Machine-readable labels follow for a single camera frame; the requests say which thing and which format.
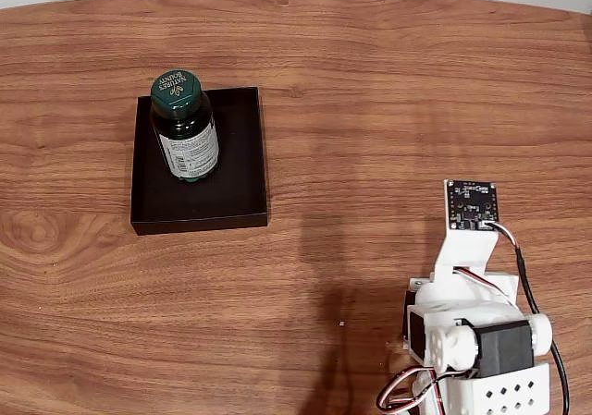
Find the green-capped dark pill bottle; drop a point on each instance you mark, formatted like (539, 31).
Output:
(187, 142)

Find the shallow black cardboard box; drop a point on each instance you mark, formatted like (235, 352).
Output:
(240, 179)

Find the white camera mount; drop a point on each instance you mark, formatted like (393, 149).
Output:
(466, 253)

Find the black camera circuit board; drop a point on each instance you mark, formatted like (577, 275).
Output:
(472, 204)

